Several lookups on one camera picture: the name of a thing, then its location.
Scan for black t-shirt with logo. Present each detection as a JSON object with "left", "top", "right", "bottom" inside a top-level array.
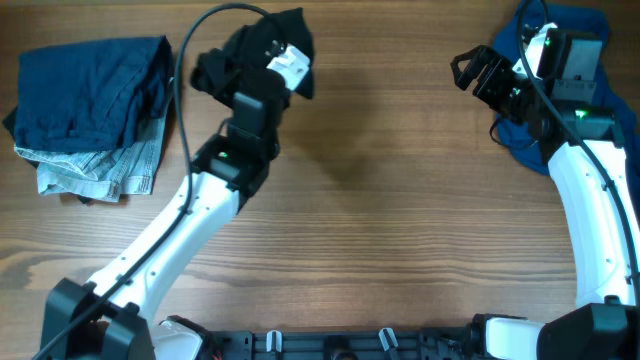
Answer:
[{"left": 190, "top": 7, "right": 315, "bottom": 105}]

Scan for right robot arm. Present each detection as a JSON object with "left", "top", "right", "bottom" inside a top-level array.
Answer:
[{"left": 451, "top": 24, "right": 639, "bottom": 359}]

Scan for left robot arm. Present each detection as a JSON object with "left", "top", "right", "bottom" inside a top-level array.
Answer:
[{"left": 36, "top": 66, "right": 308, "bottom": 359}]

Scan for crumpled blue shirt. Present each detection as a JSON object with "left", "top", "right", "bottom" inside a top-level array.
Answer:
[{"left": 493, "top": 5, "right": 639, "bottom": 210}]

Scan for folded light blue jeans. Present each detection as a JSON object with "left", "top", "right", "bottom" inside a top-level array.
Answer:
[{"left": 14, "top": 83, "right": 173, "bottom": 203}]

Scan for folded dark navy garment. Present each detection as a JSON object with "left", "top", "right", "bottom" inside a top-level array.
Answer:
[{"left": 13, "top": 36, "right": 174, "bottom": 153}]

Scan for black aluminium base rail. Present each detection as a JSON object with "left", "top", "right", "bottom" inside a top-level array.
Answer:
[{"left": 200, "top": 327, "right": 483, "bottom": 360}]

